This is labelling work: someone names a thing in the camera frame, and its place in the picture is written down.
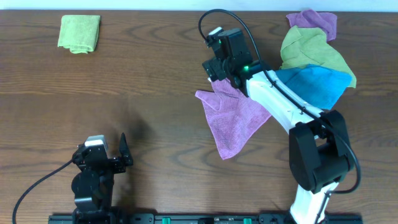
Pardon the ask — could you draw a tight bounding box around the pink microfiber cloth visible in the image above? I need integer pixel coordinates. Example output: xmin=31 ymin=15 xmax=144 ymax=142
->
xmin=195 ymin=80 xmax=271 ymax=160

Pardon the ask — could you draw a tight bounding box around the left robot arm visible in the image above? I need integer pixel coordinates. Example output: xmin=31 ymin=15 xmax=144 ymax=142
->
xmin=72 ymin=133 xmax=133 ymax=224

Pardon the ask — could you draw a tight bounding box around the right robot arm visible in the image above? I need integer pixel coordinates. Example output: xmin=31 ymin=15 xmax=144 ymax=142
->
xmin=196 ymin=58 xmax=362 ymax=223

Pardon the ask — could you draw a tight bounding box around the green crumpled microfiber cloth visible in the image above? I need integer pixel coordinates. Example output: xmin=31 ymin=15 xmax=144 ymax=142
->
xmin=280 ymin=26 xmax=356 ymax=88

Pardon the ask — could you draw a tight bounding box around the blue microfiber cloth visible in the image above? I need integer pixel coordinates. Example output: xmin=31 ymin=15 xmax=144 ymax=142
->
xmin=275 ymin=64 xmax=352 ymax=110

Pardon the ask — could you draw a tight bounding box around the purple crumpled microfiber cloth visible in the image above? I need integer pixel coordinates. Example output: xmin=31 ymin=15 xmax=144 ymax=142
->
xmin=286 ymin=9 xmax=338 ymax=41

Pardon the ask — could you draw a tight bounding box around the folded green microfiber cloth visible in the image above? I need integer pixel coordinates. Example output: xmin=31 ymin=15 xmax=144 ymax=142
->
xmin=57 ymin=15 xmax=101 ymax=54

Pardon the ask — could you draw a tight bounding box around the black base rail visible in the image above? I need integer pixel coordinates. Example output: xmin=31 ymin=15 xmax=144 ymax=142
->
xmin=48 ymin=212 xmax=364 ymax=224

